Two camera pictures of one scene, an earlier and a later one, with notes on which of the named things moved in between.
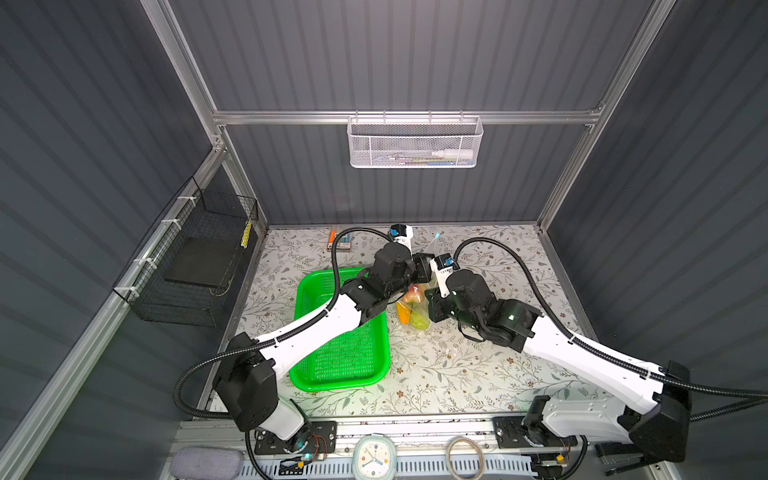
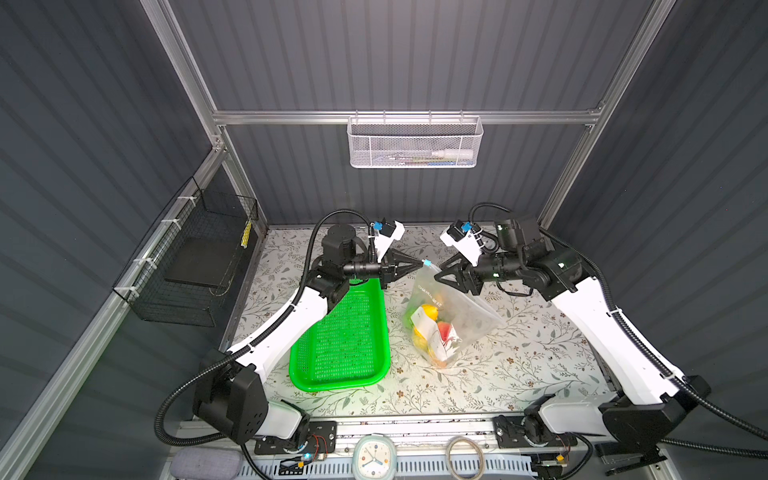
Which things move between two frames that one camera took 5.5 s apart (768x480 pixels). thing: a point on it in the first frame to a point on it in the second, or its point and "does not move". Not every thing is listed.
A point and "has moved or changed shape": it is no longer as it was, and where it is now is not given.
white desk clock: [375, 457] does not move
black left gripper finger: [422, 270] to [396, 264]
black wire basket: [184, 269] does not move
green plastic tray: [360, 359] does not move
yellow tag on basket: [246, 234] does not move
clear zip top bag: [413, 310] has moved or changed shape
